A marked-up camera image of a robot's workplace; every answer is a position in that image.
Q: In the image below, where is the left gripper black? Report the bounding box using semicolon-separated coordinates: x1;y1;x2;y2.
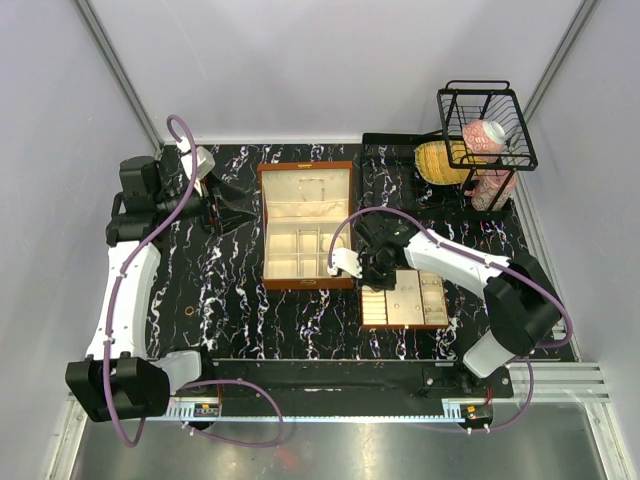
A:
155;171;257;235

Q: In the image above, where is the pink patterned bowl in rack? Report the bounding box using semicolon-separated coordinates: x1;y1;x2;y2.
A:
462;119;506;154

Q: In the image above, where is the black flat drain tray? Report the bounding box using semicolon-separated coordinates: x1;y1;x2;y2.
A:
360;131;515;222

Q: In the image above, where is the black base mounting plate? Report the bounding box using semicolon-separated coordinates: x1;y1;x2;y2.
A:
176;359;514;422

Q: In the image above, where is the brown open jewelry box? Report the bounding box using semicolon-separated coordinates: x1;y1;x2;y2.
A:
258;161;354;290

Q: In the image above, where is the necklace in box lid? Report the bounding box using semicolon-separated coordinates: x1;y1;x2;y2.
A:
297;175;328;203

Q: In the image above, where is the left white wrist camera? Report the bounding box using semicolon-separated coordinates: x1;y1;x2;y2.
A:
180;146;215;180

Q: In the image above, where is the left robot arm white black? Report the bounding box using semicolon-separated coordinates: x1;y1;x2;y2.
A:
65;148;255;423

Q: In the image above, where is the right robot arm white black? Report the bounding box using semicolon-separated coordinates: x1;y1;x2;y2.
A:
354;207;573;397

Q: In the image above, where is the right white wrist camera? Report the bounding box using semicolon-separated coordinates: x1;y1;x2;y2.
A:
327;247;362;279

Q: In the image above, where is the yellow woven plate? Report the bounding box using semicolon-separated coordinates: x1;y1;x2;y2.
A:
414;141;486;186

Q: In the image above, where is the pink patterned cup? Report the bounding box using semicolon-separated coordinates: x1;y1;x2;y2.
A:
468;170;518;211

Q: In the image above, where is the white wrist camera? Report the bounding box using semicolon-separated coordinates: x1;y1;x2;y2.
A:
327;247;362;279
180;146;215;180

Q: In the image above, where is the black wire dish rack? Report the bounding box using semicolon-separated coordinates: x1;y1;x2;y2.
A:
437;80;538;171

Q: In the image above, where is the brown flat jewelry tray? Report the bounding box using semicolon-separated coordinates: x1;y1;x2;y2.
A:
361;270;449;329

